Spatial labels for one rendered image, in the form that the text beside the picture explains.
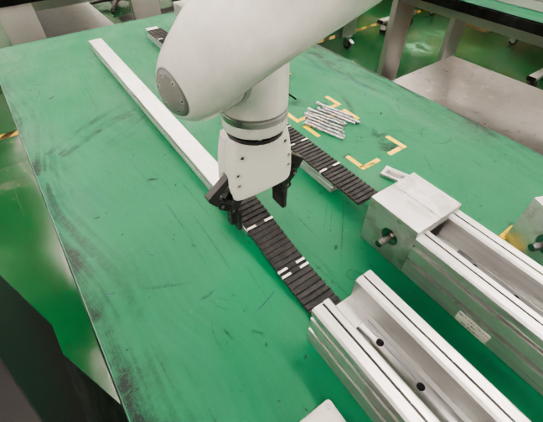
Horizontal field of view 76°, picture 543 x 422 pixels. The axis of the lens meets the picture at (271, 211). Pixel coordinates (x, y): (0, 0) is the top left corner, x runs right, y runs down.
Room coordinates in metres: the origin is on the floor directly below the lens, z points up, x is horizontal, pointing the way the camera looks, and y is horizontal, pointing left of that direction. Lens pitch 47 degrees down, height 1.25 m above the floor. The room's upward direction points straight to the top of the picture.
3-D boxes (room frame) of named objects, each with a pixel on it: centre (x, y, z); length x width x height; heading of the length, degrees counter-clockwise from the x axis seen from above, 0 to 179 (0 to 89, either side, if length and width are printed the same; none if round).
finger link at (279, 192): (0.42, -0.02, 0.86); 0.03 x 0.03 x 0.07; 35
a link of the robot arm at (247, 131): (0.39, 0.02, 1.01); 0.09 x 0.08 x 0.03; 125
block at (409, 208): (0.37, -0.21, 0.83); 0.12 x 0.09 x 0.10; 125
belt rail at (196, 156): (0.78, 0.30, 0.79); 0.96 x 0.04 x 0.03; 35
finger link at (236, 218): (0.36, 0.07, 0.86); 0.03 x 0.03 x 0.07; 35
